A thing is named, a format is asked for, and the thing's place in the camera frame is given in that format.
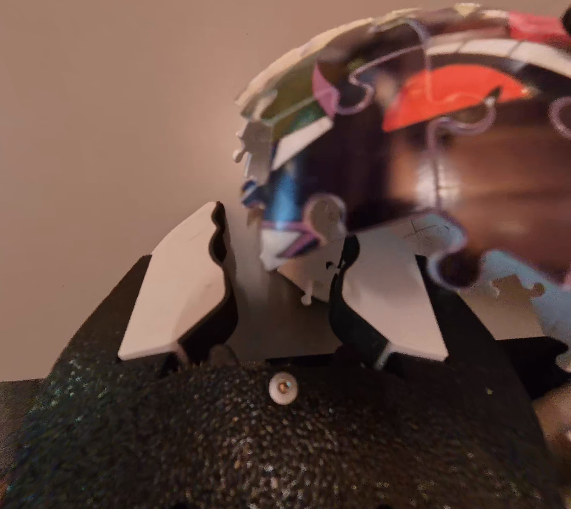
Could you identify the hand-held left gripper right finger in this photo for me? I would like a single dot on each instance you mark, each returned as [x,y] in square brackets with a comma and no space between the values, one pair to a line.
[392,295]

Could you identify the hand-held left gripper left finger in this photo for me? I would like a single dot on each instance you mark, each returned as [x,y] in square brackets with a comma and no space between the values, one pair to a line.
[178,286]

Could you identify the colourful cartoon puzzle ball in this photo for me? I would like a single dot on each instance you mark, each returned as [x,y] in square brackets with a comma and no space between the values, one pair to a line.
[468,170]

